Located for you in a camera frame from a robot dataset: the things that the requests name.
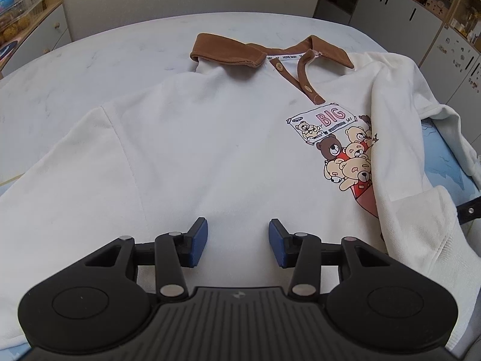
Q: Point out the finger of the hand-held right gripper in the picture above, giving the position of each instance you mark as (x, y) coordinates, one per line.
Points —
(469, 210)

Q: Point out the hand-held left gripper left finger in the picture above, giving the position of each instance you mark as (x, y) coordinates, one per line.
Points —
(198, 242)

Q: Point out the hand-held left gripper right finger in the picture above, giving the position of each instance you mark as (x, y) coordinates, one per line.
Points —
(277, 244)

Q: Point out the cream polo shirt brown collar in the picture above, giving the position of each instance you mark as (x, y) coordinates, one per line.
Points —
(188, 139)

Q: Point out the plain white base cabinet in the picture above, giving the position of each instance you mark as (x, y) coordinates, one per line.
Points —
(394, 11)

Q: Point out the wooden top sideboard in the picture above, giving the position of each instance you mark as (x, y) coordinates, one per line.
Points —
(41, 34)

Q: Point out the clear snack container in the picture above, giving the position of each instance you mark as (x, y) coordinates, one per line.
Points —
(20, 17)

